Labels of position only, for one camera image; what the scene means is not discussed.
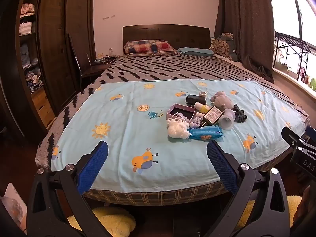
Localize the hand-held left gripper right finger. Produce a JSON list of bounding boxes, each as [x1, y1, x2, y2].
[[206, 139, 290, 237]]

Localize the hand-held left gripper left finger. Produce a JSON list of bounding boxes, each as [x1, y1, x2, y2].
[[27, 140, 109, 237]]

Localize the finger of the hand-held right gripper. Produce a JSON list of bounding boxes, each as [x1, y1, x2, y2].
[[304, 125, 316, 142], [281, 126, 309, 154]]

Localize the person's right hand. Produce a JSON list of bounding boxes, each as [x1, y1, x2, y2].
[[294, 185, 316, 230]]

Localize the blue wet wipes packet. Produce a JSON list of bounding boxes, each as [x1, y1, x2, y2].
[[188, 125, 226, 142]]

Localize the white plastic funnel cup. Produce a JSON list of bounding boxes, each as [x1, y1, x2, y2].
[[218, 110, 236, 130]]

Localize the yellow fluffy slipper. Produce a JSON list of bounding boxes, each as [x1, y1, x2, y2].
[[234, 195, 302, 230], [67, 206, 136, 237]]

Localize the light blue printed sheet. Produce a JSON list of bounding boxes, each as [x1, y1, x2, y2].
[[51, 79, 307, 193]]

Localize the dark scrunchie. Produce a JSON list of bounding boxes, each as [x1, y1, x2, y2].
[[232, 104, 248, 123]]

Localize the white yarn ball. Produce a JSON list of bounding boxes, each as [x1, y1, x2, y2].
[[167, 117, 192, 143]]

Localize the pink brown plush toy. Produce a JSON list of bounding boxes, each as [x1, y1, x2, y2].
[[297, 67, 307, 82]]

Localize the white bottle with yellow band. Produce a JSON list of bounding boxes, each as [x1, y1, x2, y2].
[[194, 102, 212, 113]]

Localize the grey plush toy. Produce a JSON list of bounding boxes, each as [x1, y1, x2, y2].
[[210, 91, 234, 110]]

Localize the pink open box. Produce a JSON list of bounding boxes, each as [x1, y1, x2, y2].
[[166, 103, 196, 124]]

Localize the black box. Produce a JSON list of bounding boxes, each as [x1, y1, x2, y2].
[[186, 94, 206, 105]]

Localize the plaid mattress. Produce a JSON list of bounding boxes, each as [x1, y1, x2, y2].
[[83, 180, 233, 206]]

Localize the black metal rack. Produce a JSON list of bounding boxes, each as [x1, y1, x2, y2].
[[272, 31, 312, 82]]

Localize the white printed box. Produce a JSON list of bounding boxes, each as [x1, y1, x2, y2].
[[0, 183, 28, 235]]

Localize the dark chair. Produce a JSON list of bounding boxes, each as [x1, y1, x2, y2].
[[68, 33, 110, 92]]

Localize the colourful clothes pile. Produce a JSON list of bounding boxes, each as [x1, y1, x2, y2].
[[26, 70, 44, 92]]

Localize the grey black striped blanket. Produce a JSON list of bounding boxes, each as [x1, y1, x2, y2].
[[36, 54, 310, 169]]

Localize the dark patterned cushion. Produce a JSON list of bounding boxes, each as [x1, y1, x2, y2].
[[210, 33, 239, 62]]

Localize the teal pillow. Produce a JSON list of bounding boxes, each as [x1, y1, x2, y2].
[[177, 47, 215, 56]]

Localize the brown curtain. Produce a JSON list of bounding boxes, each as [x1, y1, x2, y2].
[[214, 0, 275, 84]]

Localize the window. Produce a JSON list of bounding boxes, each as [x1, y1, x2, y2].
[[268, 0, 316, 84]]

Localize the light blue clothes pile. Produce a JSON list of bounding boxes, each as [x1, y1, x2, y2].
[[21, 43, 39, 69]]

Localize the dark wooden wardrobe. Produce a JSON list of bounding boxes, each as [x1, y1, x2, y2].
[[0, 0, 97, 141]]

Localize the plaid pillow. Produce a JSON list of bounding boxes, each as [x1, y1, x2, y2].
[[123, 39, 178, 56]]

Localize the dark wooden headboard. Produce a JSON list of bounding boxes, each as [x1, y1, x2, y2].
[[123, 24, 211, 55]]

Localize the white folded clothes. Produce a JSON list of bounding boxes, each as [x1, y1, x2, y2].
[[19, 22, 33, 35]]

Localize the pink clothes pile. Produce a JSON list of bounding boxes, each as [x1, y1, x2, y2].
[[21, 3, 36, 18]]

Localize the lavender rope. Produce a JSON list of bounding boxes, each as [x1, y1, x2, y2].
[[176, 112, 203, 129]]

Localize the white cables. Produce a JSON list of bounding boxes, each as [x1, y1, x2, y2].
[[95, 54, 117, 64]]

